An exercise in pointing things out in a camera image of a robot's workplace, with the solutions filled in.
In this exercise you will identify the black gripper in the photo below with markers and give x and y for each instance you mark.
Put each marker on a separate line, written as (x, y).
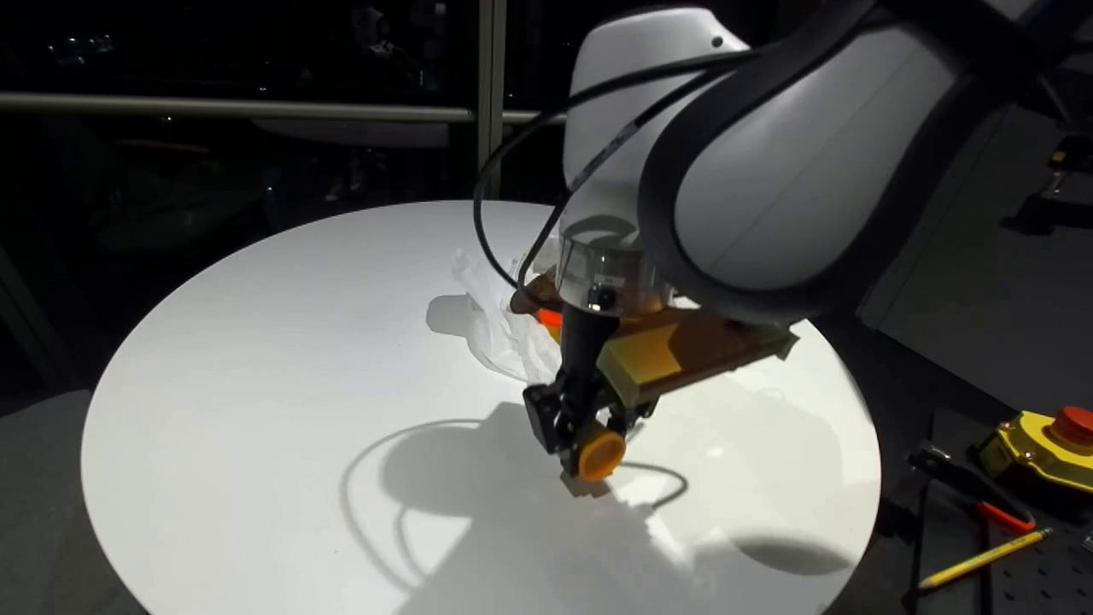
(585, 353)

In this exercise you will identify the yellow play dough tub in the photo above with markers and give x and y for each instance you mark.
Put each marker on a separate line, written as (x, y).
(599, 452)

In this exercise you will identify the white plastic bag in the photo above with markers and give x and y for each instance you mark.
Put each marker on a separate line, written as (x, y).
(500, 330)

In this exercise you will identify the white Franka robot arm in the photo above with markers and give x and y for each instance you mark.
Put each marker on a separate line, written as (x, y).
(788, 148)

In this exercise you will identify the black and red hand tool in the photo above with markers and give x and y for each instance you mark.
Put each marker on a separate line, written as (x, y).
(968, 484)

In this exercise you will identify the yellow pencil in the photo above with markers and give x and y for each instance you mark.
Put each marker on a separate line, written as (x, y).
(979, 560)

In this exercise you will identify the yellow emergency stop box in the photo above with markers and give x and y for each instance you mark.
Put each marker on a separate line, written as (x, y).
(1043, 449)

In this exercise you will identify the metal window railing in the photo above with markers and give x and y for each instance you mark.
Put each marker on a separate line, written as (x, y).
(225, 108)

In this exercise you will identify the black equipment stand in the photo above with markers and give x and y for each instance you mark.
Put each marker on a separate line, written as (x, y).
(1070, 148)

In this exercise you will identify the yellow-green wrist camera box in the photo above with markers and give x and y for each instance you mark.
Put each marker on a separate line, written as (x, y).
(685, 343)

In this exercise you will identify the metal window post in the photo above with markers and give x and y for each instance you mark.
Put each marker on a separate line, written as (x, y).
(493, 90)

